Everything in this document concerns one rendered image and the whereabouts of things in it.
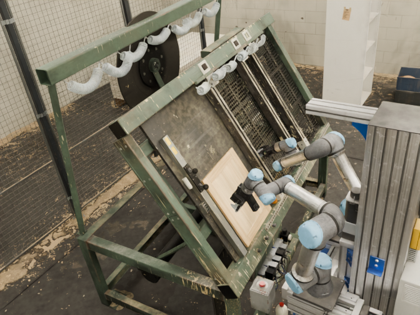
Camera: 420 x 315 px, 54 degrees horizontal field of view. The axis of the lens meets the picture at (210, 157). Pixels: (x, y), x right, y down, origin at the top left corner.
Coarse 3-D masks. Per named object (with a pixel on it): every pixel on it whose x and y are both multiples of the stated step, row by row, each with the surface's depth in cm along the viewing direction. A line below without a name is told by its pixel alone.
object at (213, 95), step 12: (204, 60) 289; (204, 72) 285; (216, 96) 292; (216, 108) 297; (228, 108) 298; (228, 120) 297; (240, 132) 300; (240, 144) 304; (252, 156) 304; (264, 168) 310; (264, 180) 311
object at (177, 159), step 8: (168, 152) 254; (176, 160) 254; (184, 160) 257; (184, 176) 258; (192, 184) 258; (200, 192) 259; (208, 200) 262; (216, 208) 265; (216, 216) 263; (224, 224) 266; (224, 232) 268; (232, 232) 269; (232, 240) 268; (240, 248) 270; (240, 256) 273
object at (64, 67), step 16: (192, 0) 344; (208, 0) 365; (160, 16) 309; (176, 16) 327; (112, 32) 280; (128, 32) 282; (144, 32) 297; (80, 48) 257; (96, 48) 259; (112, 48) 271; (48, 64) 237; (64, 64) 239; (80, 64) 250; (48, 80) 242; (160, 80) 324; (64, 144) 264; (64, 160) 271; (80, 208) 300; (80, 224) 309; (160, 256) 295
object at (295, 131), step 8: (248, 32) 340; (264, 32) 332; (248, 40) 337; (264, 40) 332; (248, 56) 343; (256, 56) 345; (256, 64) 344; (256, 72) 348; (264, 72) 348; (264, 80) 348; (264, 88) 352; (272, 88) 349; (272, 96) 352; (280, 96) 354; (280, 104) 353; (280, 112) 357; (288, 112) 357; (288, 120) 357; (288, 128) 361; (296, 128) 358; (296, 136) 362; (304, 136) 364; (304, 144) 362
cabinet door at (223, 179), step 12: (228, 156) 291; (216, 168) 279; (228, 168) 288; (240, 168) 297; (204, 180) 268; (216, 180) 276; (228, 180) 285; (240, 180) 294; (216, 192) 272; (228, 192) 281; (228, 204) 278; (228, 216) 274; (240, 216) 283; (252, 216) 292; (264, 216) 301; (240, 228) 279; (252, 228) 288
